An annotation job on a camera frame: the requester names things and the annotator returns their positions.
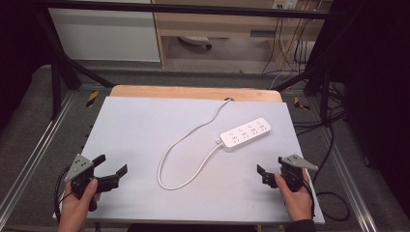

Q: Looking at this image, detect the person's dark sleeve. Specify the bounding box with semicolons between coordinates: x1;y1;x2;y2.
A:
290;218;317;232

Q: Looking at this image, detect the bundle of hanging cables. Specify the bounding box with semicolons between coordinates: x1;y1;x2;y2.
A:
261;9;318;75

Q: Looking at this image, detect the wooden desk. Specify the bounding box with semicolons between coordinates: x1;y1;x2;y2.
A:
150;0;334;68

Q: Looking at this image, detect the white power strip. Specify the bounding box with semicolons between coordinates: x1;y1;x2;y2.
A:
216;117;272;153

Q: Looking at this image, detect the person's dark clothing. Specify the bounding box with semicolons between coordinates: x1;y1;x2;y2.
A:
126;223;260;232

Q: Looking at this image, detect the white power strip cable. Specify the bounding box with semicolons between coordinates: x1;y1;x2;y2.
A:
157;98;234;191

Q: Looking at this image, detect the yellow black tape strip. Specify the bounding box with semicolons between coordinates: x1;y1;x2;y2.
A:
85;90;100;108
293;96;311;111

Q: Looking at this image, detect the white cabinet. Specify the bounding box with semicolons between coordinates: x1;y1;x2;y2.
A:
47;0;161;63

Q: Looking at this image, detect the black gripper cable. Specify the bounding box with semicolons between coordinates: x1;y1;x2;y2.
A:
302;176;316;218
53;166;74;223

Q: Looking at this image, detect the person's left hand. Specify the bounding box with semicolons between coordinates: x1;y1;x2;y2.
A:
57;179;101;232

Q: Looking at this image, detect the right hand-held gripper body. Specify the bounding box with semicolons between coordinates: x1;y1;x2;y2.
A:
262;154;318;193

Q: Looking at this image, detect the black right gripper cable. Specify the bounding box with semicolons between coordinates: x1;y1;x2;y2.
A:
302;176;316;218

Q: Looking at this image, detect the aluminium floor rail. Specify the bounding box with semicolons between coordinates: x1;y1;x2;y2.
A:
0;91;78;223
317;127;379;232

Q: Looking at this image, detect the black metal frame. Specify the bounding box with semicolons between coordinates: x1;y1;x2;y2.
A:
30;0;347;127

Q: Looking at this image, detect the black floor cable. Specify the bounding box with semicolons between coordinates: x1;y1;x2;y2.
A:
291;84;352;222

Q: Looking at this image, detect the black curtain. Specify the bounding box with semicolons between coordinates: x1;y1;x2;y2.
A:
313;0;410;220
0;0;62;130

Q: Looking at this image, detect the person's right hand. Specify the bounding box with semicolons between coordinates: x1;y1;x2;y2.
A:
275;173;314;222

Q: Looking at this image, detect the white table board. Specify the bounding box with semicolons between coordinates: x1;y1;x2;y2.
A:
52;96;326;225

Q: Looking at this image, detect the white chair base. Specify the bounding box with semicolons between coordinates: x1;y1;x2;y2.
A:
178;35;214;50

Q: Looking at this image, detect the white wall socket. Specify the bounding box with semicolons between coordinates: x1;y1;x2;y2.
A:
271;0;299;11

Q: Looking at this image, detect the wooden table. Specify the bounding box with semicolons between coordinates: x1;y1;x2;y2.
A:
109;84;283;103

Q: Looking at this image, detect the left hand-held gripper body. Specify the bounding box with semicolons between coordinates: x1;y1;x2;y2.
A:
65;154;121;200

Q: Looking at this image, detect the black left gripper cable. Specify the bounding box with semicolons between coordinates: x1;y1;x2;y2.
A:
53;166;74;223

